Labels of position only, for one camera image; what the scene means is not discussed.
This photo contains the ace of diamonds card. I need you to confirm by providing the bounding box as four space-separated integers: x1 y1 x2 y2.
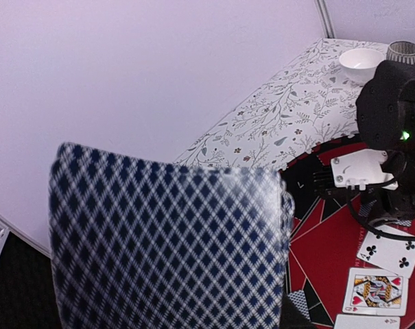
333 314 401 329

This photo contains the round red black poker mat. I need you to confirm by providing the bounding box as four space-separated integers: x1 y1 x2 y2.
278 133 415 329

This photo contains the face down community card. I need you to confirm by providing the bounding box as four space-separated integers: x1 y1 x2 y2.
358 201 382 221

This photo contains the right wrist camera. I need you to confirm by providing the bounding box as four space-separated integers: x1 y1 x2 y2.
313 149 404 195

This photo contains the white ceramic bowl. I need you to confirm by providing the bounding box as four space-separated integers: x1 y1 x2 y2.
339 48 386 84

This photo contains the right aluminium corner post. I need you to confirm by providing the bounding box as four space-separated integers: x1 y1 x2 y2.
315 0 336 38

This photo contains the aluminium poker chip case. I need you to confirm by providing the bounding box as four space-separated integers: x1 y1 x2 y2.
0 216 62 328

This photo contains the striped grey mug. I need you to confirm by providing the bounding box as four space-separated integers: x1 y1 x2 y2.
386 40 415 65

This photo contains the three of clubs card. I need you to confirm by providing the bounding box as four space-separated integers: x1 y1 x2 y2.
357 232 415 278

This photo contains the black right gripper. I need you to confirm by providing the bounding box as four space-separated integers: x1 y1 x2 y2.
355 60 415 221

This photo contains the dealt card seat five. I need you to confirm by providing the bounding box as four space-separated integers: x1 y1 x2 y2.
287 290 311 321

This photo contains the queen of hearts card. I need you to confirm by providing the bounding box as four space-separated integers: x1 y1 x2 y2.
342 267 409 317

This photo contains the blue card deck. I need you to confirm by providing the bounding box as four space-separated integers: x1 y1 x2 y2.
49 143 294 328

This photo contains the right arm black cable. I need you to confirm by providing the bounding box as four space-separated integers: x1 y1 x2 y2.
346 191 415 241

